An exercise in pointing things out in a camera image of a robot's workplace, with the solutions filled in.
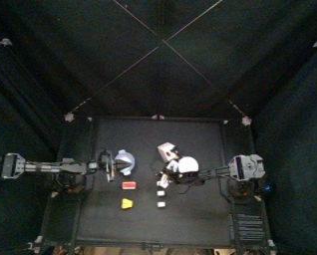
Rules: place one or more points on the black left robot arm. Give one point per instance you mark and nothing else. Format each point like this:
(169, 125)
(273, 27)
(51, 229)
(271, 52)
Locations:
(42, 166)

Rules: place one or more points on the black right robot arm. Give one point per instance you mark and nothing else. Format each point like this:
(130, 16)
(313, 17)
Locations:
(237, 168)

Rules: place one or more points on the white sushi piece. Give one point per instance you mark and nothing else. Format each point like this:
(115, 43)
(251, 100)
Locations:
(161, 193)
(161, 204)

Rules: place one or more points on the light blue toy pot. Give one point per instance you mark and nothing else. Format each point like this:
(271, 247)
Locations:
(125, 162)

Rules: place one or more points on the white round dome object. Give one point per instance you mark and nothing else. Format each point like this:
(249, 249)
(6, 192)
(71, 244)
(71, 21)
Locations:
(188, 164)

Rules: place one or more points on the red toy food block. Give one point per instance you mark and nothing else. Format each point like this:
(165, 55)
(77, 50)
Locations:
(129, 185)

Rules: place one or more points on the yellow toy food wedge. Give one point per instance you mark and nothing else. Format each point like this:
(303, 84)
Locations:
(127, 203)

